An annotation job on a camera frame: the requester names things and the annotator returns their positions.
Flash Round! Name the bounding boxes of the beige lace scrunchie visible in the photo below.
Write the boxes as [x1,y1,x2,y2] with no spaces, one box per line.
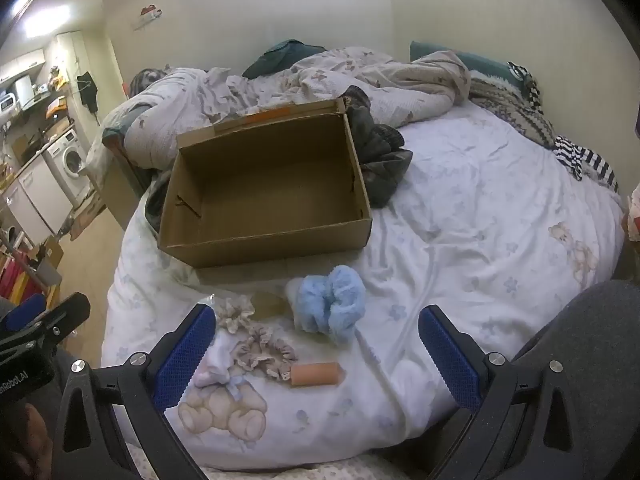
[234,324,300,378]

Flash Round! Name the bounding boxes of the white washing machine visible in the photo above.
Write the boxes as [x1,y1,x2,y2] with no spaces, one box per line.
[42,127,93,201]

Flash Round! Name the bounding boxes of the dark green pillow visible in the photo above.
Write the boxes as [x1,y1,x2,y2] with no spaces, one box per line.
[243,39,328,80]

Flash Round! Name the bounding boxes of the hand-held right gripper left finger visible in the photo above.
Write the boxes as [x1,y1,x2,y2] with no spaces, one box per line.
[50,304,217,480]

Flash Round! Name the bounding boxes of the white floor cabinet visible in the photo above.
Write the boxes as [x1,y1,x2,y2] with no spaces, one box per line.
[0,160,73,241]

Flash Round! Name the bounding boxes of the cream floral scrunchie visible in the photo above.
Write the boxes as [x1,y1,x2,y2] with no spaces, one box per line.
[214,296,257,333]

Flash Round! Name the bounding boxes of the black white striped cloth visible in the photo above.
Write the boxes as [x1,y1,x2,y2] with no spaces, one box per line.
[552,135,621,193]

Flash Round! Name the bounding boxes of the person's left hand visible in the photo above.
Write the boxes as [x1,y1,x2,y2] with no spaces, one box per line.
[0,402,53,480]

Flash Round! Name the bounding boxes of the white kitchen appliance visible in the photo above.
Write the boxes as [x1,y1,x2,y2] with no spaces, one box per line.
[12,76,41,108]

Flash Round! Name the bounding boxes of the patterned knit blanket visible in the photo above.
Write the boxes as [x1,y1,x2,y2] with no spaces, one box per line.
[467,70,558,148]

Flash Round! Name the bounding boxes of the brown cardboard box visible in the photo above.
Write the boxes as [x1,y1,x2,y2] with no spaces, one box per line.
[157,97,373,270]

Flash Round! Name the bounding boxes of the camouflage garment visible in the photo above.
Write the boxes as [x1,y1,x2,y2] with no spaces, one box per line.
[144,85,415,235]

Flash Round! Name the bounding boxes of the teal pillow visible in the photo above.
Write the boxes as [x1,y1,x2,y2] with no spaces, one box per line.
[410,40,523,86]

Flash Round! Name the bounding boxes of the white sock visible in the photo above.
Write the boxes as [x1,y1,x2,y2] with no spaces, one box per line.
[285,265,368,345]

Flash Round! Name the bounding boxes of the dark striped cushion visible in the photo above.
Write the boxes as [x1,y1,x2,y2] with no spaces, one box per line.
[131,67,168,96]

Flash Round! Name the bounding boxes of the black white checked cloth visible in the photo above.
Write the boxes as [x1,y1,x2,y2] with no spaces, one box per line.
[507,61,543,111]

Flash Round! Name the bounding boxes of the red yellow folded mat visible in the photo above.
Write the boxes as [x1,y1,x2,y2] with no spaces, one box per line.
[0,255,38,306]

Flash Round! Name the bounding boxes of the brown bed base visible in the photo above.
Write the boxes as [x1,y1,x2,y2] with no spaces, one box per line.
[102,145,151,231]

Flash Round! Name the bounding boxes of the red white cloth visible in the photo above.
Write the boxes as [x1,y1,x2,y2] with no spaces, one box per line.
[627,185,640,241]

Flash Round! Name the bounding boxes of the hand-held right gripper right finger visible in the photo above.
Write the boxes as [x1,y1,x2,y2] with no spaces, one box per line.
[417,305,616,480]

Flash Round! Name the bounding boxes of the black hanging garment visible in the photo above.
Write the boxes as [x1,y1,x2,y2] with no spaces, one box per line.
[76,71,99,111]

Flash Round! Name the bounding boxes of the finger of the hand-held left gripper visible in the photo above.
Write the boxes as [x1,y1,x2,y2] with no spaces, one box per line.
[0,294,47,336]
[0,291,91,356]

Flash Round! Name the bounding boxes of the orange cloth roll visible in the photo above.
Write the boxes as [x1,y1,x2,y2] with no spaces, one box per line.
[290,361,347,390]

